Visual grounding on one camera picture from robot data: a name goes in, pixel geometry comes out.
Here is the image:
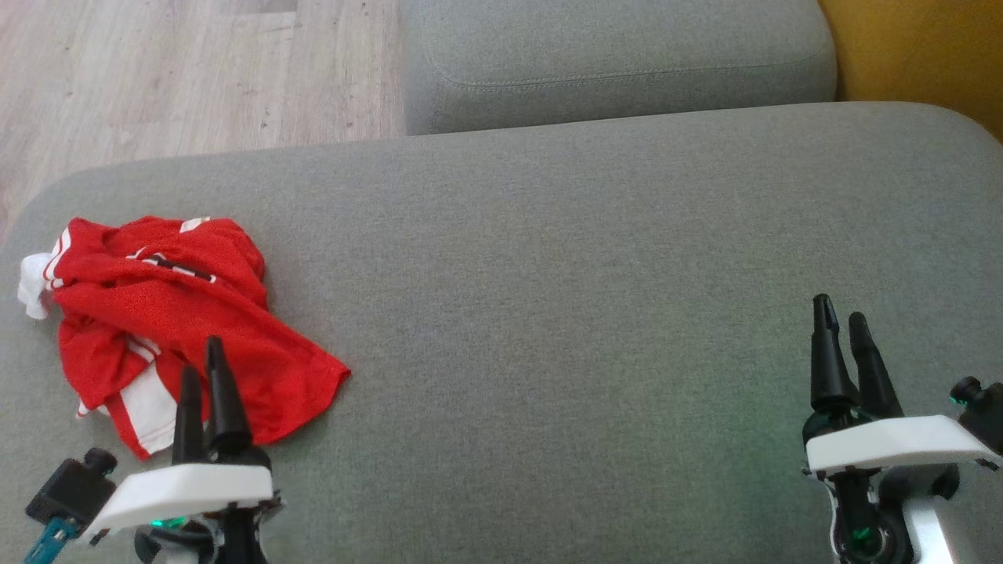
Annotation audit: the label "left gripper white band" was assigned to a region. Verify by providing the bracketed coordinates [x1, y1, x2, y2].
[78, 337, 283, 545]

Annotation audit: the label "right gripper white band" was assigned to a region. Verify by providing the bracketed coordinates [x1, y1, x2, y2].
[803, 294, 1003, 562]

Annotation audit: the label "teal left camera cable plug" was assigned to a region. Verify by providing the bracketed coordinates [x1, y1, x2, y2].
[24, 517, 79, 564]

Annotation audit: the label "red shorts wide white stripe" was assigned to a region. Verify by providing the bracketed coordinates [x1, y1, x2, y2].
[59, 286, 351, 461]

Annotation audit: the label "red jersey white striped sleeves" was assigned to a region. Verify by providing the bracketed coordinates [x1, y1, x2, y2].
[17, 215, 271, 334]

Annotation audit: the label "large grey fabric ottoman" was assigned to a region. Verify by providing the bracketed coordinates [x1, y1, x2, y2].
[0, 102, 1003, 564]

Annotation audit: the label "yellow sofa back cushion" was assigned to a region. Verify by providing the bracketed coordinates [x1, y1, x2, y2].
[817, 0, 1003, 143]

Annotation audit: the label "grey sofa seat cushion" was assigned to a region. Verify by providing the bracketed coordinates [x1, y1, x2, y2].
[400, 0, 838, 136]

